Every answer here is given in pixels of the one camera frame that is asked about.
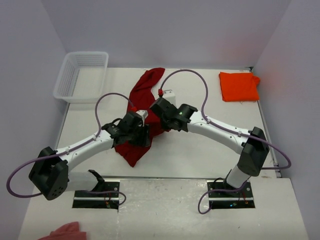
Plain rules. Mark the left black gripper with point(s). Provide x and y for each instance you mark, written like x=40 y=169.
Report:
x=143 y=140

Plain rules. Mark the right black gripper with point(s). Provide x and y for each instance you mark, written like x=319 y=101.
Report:
x=164 y=125

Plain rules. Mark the dark red t shirt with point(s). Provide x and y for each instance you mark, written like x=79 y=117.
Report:
x=141 y=96

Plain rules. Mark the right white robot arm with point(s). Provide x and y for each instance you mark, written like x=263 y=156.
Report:
x=249 y=144

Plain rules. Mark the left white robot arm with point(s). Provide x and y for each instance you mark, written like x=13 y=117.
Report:
x=54 y=174

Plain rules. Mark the folded orange t shirt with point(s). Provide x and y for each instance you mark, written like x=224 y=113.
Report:
x=239 y=87

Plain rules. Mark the white plastic basket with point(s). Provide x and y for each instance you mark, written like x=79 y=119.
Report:
x=81 y=78

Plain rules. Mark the pink cloth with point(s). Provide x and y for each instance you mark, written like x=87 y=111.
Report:
x=69 y=231

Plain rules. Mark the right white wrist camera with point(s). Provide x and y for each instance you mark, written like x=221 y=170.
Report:
x=168 y=95

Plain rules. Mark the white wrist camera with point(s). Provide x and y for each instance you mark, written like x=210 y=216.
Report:
x=168 y=95
x=143 y=113

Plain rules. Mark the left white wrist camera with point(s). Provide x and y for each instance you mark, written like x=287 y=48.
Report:
x=143 y=113

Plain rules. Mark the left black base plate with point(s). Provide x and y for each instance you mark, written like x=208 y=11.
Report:
x=108 y=201

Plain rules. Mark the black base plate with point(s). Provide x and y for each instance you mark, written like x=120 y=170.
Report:
x=232 y=200
x=108 y=201

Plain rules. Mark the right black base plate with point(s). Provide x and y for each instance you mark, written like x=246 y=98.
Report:
x=232 y=200

